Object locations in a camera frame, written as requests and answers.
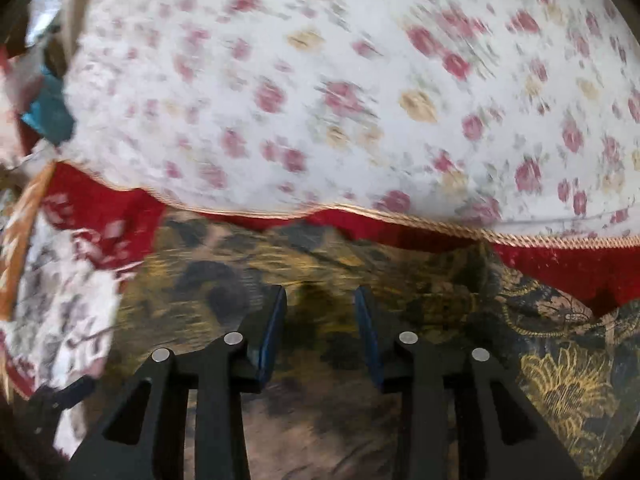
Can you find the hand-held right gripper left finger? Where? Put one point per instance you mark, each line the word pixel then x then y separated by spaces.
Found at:
pixel 272 327

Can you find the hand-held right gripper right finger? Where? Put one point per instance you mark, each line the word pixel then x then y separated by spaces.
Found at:
pixel 367 330

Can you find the dark floral patterned garment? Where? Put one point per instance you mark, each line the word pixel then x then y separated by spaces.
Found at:
pixel 350 280

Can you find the red and white fleece blanket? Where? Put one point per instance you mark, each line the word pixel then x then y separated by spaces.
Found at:
pixel 95 240

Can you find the white floral bed sheet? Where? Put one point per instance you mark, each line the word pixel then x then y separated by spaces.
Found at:
pixel 350 90

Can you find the teal cloth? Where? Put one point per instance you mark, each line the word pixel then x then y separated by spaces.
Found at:
pixel 50 110

